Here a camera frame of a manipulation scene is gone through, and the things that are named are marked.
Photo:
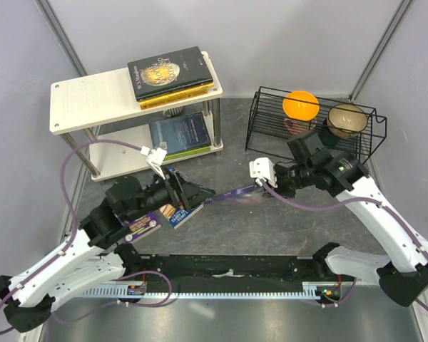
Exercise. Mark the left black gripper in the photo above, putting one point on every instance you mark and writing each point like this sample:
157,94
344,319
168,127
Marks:
183,194

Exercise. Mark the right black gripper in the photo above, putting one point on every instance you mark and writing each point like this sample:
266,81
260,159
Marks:
279,189

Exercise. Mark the green cartoon book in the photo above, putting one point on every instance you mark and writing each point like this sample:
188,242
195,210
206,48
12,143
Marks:
187,153

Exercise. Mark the purple robinson crusoe book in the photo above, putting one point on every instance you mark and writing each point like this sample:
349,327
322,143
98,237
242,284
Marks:
240,193

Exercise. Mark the blue grey bottom book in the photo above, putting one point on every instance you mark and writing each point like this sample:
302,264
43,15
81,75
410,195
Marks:
180,134

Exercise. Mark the yellow hardcover book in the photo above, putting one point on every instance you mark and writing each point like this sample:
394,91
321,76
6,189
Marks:
176,96

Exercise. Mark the black moon and sixpence book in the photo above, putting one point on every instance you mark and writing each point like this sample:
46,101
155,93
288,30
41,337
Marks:
168,73

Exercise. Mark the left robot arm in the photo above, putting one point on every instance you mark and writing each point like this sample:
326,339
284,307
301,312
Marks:
29,298

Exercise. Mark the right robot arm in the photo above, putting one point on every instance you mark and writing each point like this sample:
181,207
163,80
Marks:
402,271

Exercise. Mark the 91-storey treehouse book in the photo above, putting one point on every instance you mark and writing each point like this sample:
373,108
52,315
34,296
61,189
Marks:
177,216

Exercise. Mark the dark green cup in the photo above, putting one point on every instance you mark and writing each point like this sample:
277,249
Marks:
327,138

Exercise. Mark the purple paperback book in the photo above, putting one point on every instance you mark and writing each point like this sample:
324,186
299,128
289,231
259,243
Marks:
142,227

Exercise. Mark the orange bowl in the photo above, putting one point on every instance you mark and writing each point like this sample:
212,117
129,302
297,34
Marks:
301,105

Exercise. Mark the beige brown bowl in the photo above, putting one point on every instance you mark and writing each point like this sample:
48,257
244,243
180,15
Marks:
346,120

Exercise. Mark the white coiled object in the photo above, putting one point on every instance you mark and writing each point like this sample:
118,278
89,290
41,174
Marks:
172,112

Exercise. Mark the white two-tier shelf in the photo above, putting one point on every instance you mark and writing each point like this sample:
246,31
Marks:
90,101

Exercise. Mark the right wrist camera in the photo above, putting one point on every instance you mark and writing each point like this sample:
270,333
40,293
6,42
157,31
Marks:
263,170

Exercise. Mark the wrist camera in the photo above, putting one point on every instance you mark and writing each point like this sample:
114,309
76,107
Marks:
263,170
154,159

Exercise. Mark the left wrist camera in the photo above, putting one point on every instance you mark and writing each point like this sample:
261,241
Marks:
154,159

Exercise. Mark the black wire dish rack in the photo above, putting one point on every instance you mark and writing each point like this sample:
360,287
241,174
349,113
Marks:
267,134

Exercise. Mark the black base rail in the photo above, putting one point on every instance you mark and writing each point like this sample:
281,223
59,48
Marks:
228,272

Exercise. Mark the slotted cable duct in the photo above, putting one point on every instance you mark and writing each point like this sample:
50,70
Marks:
307,291

